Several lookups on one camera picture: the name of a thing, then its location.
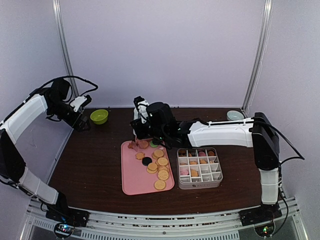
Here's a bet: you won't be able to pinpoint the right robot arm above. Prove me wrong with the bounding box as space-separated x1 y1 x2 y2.
130 96 280 221

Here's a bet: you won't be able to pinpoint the black braided cable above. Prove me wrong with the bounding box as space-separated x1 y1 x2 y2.
24 75 99 101

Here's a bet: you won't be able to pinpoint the metal frame post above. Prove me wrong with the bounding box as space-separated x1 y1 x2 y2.
51 0 78 100
241 0 273 116

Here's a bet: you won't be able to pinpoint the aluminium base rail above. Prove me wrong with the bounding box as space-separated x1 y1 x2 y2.
18 197 310 240

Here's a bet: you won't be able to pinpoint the green sandwich cookie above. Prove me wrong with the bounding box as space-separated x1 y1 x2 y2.
149 141 157 148

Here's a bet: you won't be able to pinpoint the black sandwich cookie centre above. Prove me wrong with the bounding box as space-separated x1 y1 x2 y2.
142 157 153 166

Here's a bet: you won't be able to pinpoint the pink sandwich cookie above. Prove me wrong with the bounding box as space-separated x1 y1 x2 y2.
180 169 189 176

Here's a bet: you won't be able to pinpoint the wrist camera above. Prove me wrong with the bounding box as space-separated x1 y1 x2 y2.
132 96 150 124
69 94 92 112

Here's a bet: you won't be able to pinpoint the round dotted biscuit bottom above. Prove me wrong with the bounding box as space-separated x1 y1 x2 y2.
153 179 166 191

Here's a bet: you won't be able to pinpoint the silver divided cookie tin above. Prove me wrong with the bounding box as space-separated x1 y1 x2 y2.
177 147 223 190

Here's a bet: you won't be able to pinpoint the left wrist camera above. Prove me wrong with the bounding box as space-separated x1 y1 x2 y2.
69 94 92 112

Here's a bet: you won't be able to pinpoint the pink plastic tray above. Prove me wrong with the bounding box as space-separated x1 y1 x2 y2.
121 141 169 196

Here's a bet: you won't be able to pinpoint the right metal frame post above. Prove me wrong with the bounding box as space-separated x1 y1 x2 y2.
241 0 273 116

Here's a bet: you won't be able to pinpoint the left metal frame post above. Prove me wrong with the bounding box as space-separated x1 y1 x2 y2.
51 0 78 100

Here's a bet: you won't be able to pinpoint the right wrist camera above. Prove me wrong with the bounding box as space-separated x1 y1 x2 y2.
132 96 150 124

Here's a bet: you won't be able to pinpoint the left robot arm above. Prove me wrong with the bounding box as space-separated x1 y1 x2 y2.
0 76 92 222

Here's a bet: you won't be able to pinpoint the round dotted biscuit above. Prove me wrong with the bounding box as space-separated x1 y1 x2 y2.
157 169 170 181
153 179 166 191

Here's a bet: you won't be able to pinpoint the flower shaped butter cookie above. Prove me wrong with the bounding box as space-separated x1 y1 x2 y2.
135 152 145 160

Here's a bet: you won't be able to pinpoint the celadon ceramic bowl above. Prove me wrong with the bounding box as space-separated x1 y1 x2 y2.
226 110 245 121

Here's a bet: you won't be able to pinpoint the brown leaf cookie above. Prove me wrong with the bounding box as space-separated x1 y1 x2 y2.
127 141 137 149

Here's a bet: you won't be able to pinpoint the green plastic bowl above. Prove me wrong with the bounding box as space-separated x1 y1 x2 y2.
90 109 109 125

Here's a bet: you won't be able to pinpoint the round dotted biscuit top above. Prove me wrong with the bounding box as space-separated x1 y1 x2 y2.
157 169 170 181

